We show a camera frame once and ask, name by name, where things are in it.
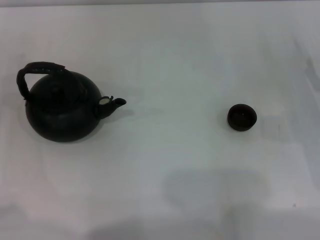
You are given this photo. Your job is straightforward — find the small dark brown teacup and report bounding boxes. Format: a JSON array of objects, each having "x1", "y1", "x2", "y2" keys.
[{"x1": 227, "y1": 103, "x2": 258, "y2": 132}]

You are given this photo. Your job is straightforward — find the black round teapot with handle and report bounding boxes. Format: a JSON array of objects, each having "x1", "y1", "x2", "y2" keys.
[{"x1": 16, "y1": 61, "x2": 127, "y2": 143}]

